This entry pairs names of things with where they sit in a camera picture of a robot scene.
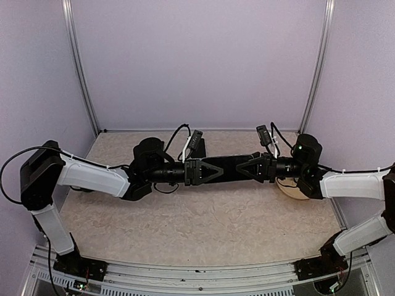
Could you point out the black phone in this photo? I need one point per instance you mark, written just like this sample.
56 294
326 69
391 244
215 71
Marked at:
200 152
228 164

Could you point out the beige round plate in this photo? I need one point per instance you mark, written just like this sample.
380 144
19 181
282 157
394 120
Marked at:
289 187

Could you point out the right aluminium frame post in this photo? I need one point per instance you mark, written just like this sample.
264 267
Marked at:
319 64

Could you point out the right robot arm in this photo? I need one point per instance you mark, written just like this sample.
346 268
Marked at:
319 182

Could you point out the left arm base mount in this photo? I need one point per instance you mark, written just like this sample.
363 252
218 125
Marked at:
74 264

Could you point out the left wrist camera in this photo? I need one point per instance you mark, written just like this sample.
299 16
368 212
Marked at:
191 145

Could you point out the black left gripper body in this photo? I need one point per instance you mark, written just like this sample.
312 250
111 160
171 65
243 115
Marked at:
189 179

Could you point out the aluminium frame post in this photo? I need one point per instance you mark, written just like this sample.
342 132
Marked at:
77 61
319 64

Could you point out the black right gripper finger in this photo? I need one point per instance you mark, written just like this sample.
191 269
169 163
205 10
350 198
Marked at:
254 174
250 163

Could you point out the dark green mug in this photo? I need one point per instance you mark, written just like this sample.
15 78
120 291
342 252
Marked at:
78 189

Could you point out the left aluminium frame post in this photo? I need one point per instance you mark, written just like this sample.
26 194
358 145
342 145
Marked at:
77 61

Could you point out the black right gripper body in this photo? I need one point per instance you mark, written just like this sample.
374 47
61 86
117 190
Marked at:
272 167

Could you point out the front aluminium rail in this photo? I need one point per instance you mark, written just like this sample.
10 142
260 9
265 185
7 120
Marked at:
120 278

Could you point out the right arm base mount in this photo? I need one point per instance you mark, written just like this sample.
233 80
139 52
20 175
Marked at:
328 262

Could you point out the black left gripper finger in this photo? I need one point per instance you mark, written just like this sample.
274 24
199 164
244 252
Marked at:
208 169
204 178

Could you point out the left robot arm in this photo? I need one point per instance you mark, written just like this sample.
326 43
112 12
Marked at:
50 166

